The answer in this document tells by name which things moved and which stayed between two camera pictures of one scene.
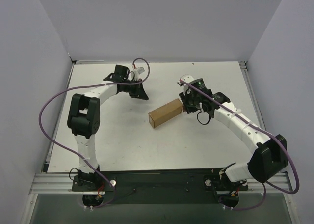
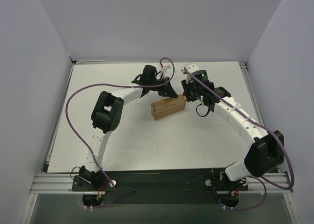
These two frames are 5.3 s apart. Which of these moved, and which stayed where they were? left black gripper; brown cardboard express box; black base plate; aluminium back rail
Moved: brown cardboard express box; left black gripper
Stayed: aluminium back rail; black base plate
